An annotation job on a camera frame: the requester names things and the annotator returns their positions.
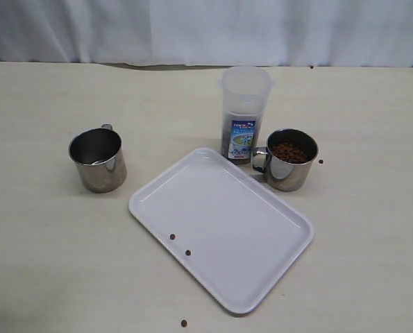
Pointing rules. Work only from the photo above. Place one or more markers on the white rectangular plastic tray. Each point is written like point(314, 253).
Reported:
point(243, 238)

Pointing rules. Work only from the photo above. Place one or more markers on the white curtain backdrop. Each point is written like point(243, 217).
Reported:
point(209, 33)

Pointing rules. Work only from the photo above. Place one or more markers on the clear plastic container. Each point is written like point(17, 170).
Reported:
point(245, 92)

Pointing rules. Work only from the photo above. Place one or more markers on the right steel mug with pellets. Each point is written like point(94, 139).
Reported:
point(278, 174)

